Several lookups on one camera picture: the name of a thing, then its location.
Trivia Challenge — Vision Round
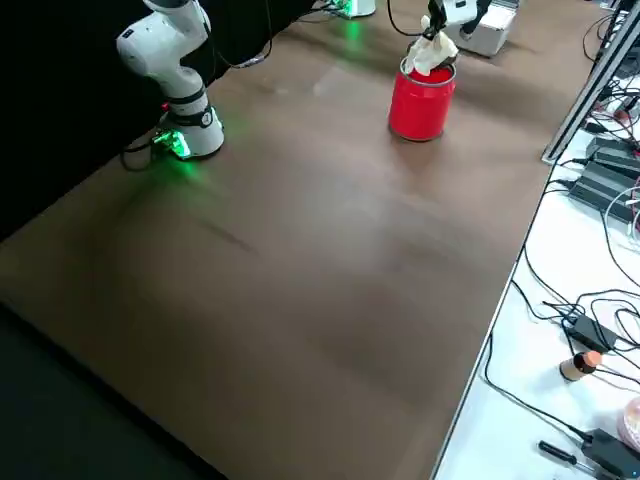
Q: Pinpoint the red push-button trash can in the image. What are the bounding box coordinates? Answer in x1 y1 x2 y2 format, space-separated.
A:
388 57 457 143

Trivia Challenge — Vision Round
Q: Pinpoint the silver aluminium case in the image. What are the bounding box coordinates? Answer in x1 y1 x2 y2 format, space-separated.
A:
444 0 519 57

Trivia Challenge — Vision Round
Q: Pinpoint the black power brick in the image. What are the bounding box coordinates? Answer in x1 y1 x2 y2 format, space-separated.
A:
569 159 640 224
585 137 640 174

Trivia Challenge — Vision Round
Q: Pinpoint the black power adapter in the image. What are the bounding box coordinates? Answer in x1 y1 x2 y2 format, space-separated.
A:
582 427 640 480
562 313 620 354

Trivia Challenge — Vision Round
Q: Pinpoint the brown bottle orange cap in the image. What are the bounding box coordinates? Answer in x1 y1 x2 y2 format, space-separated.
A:
559 349 605 384

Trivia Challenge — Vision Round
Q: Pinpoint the pink round container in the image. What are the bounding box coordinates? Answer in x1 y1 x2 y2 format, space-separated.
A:
622 397 640 451

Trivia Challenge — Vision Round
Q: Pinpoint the black screwdriver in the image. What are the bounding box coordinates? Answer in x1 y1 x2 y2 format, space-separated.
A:
538 439 599 472

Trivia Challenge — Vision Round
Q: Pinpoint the aluminium frame post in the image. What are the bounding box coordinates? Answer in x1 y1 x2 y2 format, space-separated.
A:
541 0 640 164

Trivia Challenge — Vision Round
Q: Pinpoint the white cable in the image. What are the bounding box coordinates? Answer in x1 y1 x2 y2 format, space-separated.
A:
602 187 640 249

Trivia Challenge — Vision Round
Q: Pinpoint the black arm base cable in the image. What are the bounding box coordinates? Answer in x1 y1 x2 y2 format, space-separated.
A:
119 134 169 173

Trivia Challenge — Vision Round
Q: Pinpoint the long black cable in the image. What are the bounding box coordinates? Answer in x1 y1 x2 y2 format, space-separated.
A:
483 329 591 441

